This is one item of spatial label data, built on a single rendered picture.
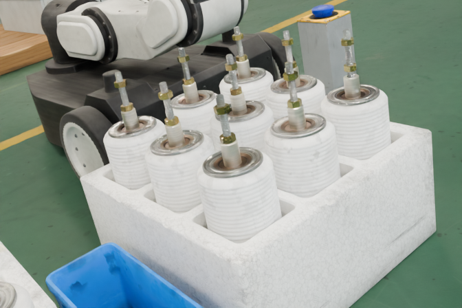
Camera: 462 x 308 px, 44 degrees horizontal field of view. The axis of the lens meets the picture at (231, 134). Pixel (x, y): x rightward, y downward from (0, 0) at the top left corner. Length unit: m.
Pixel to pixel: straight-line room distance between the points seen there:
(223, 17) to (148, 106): 0.24
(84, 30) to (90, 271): 0.73
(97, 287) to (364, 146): 0.44
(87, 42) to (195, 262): 0.84
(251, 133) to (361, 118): 0.16
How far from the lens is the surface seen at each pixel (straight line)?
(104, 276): 0.89
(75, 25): 1.48
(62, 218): 1.25
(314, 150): 0.74
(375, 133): 0.83
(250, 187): 0.67
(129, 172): 0.87
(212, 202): 0.69
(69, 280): 0.86
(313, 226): 0.72
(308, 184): 0.76
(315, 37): 1.06
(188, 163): 0.76
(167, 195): 0.78
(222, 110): 0.67
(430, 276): 0.90
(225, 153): 0.69
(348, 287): 0.82
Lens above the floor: 0.56
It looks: 23 degrees down
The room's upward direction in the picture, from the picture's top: 11 degrees counter-clockwise
